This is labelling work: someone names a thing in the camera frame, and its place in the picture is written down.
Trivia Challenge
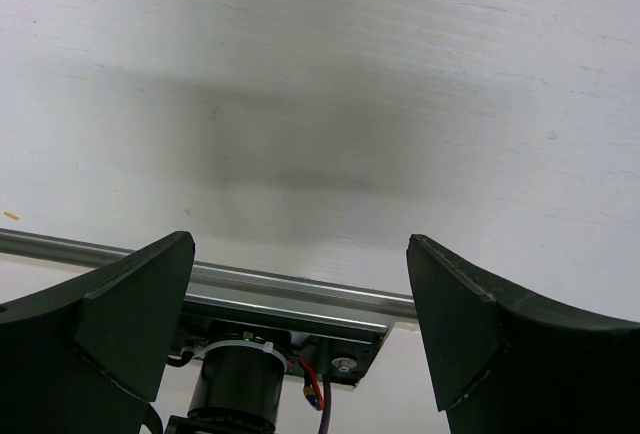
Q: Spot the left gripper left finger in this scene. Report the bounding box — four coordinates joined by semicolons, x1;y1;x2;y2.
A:
1;231;195;433

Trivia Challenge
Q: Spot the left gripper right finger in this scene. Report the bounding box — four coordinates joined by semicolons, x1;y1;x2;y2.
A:
406;235;639;433

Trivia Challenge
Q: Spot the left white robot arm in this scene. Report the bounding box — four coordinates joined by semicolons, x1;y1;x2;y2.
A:
1;230;639;433

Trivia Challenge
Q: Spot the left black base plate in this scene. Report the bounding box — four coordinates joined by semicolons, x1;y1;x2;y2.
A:
169;302;388;387

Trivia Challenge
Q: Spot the aluminium table rail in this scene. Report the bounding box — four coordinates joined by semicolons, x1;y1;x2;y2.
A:
1;228;417;331

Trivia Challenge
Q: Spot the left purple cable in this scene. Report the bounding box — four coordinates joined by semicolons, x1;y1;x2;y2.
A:
317;378;335;434

